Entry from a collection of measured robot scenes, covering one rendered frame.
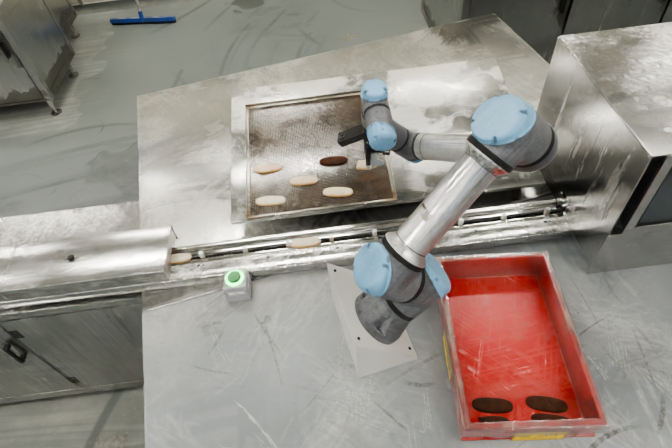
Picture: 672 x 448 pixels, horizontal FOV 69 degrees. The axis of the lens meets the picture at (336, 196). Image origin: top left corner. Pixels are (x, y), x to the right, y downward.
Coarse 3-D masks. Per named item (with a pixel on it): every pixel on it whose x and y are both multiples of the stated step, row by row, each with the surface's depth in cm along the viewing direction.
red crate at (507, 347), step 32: (480, 288) 144; (512, 288) 144; (480, 320) 138; (512, 320) 137; (544, 320) 136; (480, 352) 132; (512, 352) 131; (544, 352) 130; (480, 384) 126; (512, 384) 125; (544, 384) 125; (480, 416) 121; (512, 416) 120; (576, 416) 119
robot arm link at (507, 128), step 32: (512, 96) 98; (480, 128) 100; (512, 128) 95; (544, 128) 100; (480, 160) 101; (512, 160) 100; (448, 192) 104; (480, 192) 104; (416, 224) 107; (448, 224) 106; (384, 256) 107; (416, 256) 108; (384, 288) 108; (416, 288) 113
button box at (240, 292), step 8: (224, 272) 147; (224, 280) 145; (248, 280) 148; (224, 288) 143; (232, 288) 143; (240, 288) 143; (248, 288) 146; (232, 296) 146; (240, 296) 147; (248, 296) 147
